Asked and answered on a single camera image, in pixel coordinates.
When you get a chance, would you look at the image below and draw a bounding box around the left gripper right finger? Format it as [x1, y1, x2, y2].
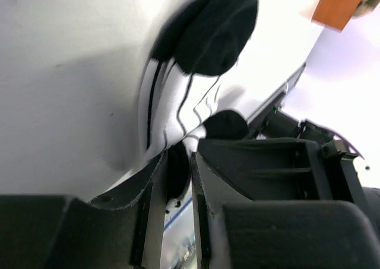
[191, 154, 379, 268]

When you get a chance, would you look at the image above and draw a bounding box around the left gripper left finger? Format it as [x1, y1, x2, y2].
[1, 153, 167, 268]

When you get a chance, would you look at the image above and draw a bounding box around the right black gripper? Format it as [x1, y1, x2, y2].
[198, 111, 379, 221]

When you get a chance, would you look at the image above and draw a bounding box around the white black striped sock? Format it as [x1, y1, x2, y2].
[137, 0, 259, 200]

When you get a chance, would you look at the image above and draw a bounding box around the orange compartment tray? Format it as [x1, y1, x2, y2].
[311, 0, 361, 32]

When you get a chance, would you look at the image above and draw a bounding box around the aluminium table rail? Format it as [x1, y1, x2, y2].
[247, 62, 306, 123]

